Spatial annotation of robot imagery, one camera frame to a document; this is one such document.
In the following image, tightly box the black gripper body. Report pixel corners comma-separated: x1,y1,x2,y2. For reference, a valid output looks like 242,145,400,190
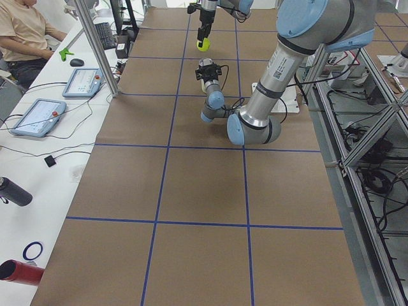
195,64,221,83
200,9,215,29

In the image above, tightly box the yellow tennis ball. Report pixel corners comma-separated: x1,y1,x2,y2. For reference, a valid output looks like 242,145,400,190
196,38,210,52

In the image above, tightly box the clear tennis ball can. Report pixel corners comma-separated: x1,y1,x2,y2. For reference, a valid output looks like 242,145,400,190
198,57,213,93

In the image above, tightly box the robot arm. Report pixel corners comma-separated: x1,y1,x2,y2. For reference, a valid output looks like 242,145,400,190
196,0,378,145
187,0,253,47

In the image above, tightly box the black power adapter box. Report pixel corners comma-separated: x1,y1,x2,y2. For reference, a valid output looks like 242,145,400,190
115,35,129,59

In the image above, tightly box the black keyboard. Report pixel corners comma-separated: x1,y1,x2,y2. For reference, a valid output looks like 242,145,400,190
94,22,116,50

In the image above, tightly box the far blue teach pendant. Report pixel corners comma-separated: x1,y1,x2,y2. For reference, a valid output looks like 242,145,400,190
62,68,104,98

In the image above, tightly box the blue teach pendant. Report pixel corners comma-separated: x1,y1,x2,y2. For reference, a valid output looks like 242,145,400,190
10,98,67,138
62,68,104,98

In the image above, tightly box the black computer mouse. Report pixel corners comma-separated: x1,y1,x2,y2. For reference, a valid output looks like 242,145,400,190
69,58,84,67

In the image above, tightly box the green plastic clip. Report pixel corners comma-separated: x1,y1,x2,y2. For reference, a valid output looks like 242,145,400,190
59,48,74,62

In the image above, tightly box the near blue teach pendant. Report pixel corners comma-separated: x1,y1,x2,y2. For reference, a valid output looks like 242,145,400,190
10,98,67,138

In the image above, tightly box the person in beige shirt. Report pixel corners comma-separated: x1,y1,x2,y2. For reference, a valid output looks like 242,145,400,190
1,1,67,89

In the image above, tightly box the small black square puck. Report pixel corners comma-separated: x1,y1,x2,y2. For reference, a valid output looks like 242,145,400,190
44,155,56,168

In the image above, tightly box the black water bottle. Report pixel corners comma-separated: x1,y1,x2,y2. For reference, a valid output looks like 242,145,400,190
1,177,33,207

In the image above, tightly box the red cylinder tube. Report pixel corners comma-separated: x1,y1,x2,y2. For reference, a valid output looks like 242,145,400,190
1,259,45,286

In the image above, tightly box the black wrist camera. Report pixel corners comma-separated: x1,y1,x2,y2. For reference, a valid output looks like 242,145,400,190
187,3,201,14

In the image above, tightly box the aluminium frame post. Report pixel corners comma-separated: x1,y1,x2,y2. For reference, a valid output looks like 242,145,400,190
74,0,119,98

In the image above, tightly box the blue tape ring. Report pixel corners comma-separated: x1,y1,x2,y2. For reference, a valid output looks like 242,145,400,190
23,241,44,261

